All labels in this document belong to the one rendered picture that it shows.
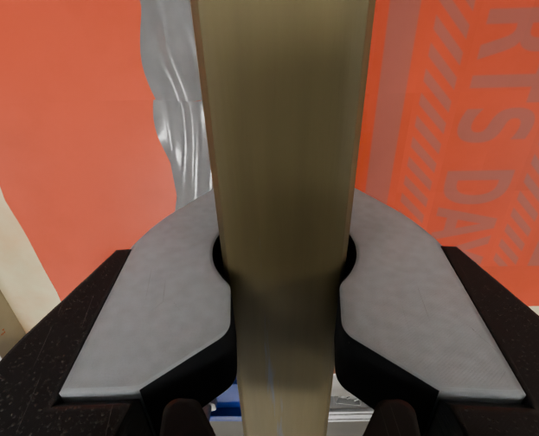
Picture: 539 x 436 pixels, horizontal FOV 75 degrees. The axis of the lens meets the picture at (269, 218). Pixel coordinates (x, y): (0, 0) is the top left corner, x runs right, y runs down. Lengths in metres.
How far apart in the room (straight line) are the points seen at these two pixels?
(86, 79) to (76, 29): 0.03
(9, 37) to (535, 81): 0.34
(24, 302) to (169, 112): 0.25
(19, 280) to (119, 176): 0.16
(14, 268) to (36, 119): 0.15
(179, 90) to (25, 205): 0.17
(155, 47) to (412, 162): 0.19
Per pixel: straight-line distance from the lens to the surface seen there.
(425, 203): 0.30
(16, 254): 0.39
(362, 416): 2.06
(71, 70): 0.28
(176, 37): 0.25
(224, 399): 0.39
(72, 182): 0.32
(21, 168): 0.33
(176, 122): 0.26
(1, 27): 0.30
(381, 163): 0.28
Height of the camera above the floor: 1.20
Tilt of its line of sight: 58 degrees down
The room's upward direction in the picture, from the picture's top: 178 degrees counter-clockwise
